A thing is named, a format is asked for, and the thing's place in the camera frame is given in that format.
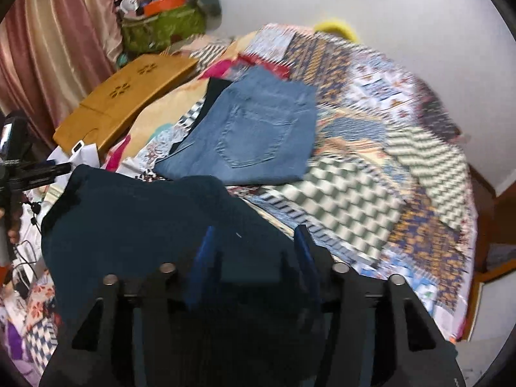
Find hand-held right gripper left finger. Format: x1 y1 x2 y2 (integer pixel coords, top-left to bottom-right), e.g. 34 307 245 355
38 225 226 387

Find dark cloth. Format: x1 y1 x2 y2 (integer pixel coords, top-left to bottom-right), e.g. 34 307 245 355
169 77 232 156

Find yellow plastic item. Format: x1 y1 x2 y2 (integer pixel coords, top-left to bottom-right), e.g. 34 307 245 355
313 18 359 43

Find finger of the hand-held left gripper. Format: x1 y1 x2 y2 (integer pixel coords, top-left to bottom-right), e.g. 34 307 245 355
8 162 74 189

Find green bag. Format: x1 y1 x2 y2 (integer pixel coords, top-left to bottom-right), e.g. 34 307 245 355
121 4 208 54

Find wooden folding table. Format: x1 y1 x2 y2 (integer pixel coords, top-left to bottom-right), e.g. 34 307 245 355
52 53 200 158

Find white paper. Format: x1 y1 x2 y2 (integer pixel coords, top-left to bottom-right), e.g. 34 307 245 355
46 140 101 170

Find wooden bed frame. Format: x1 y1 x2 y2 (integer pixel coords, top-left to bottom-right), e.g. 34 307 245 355
460 161 516 341

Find red cloth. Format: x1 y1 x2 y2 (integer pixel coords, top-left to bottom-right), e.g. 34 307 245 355
232 55 292 82

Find blue jeans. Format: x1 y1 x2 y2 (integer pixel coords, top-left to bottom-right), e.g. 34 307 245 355
153 66 319 186

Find magenta cloth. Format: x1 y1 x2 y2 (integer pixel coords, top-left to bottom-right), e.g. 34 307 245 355
197 60 232 81

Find dark teal pants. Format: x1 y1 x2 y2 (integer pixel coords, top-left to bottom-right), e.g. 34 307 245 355
40 164 308 325

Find pink curtain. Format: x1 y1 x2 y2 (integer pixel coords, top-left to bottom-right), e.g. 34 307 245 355
0 0 130 146

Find patchwork blanket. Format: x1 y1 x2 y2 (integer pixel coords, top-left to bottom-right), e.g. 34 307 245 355
0 22 480 383

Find black cable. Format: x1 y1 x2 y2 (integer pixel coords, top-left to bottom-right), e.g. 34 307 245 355
12 195 46 287

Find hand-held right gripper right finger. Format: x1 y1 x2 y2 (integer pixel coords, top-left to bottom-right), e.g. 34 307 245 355
281 223 464 387

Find orange box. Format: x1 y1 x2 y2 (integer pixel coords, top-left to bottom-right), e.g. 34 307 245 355
143 0 184 17

